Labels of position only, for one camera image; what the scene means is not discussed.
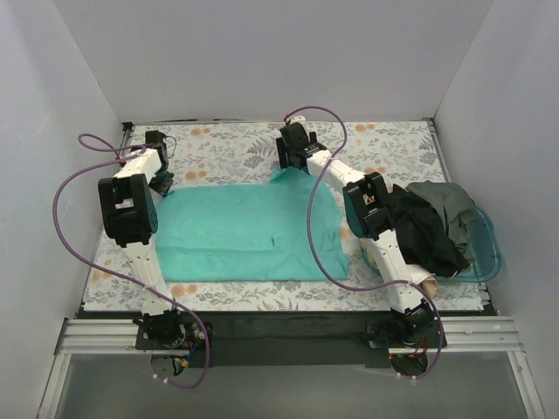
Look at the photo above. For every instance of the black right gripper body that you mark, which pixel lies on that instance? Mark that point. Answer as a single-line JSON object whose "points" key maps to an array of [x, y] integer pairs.
{"points": [[285, 157]]}

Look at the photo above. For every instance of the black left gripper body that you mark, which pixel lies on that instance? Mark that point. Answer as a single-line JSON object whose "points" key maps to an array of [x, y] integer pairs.
{"points": [[162, 183]]}

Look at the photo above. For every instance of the teal t shirt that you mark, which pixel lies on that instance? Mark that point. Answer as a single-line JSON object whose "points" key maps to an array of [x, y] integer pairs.
{"points": [[286, 229]]}

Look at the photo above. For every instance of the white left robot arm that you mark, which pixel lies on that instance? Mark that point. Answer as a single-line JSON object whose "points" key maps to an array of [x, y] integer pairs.
{"points": [[129, 214]]}

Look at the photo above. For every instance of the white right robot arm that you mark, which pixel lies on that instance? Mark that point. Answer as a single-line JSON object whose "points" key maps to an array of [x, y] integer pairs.
{"points": [[367, 211]]}

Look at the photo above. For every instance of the black t shirt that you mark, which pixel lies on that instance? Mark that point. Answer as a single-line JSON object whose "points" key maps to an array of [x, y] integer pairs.
{"points": [[421, 234]]}

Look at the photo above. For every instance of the grey t shirt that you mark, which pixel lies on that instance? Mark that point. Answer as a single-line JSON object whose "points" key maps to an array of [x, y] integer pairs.
{"points": [[453, 205]]}

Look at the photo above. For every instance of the white t shirt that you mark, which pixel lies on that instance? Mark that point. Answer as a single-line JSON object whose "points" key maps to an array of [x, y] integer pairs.
{"points": [[420, 276]]}

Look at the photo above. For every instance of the clear blue plastic basket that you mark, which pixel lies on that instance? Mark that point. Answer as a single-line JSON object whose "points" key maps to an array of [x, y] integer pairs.
{"points": [[482, 254]]}

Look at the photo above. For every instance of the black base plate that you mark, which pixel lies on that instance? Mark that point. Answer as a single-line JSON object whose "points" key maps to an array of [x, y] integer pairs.
{"points": [[182, 335]]}

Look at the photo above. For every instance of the aluminium front rail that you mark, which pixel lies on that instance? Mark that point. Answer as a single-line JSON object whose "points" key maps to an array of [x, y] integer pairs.
{"points": [[460, 334]]}

